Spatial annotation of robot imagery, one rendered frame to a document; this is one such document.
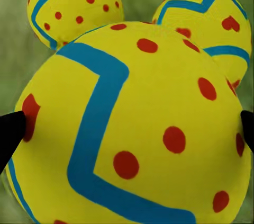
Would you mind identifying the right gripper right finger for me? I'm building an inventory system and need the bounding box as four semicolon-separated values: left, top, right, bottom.
240;110;254;153

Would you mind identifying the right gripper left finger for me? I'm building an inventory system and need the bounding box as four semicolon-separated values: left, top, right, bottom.
0;111;25;174

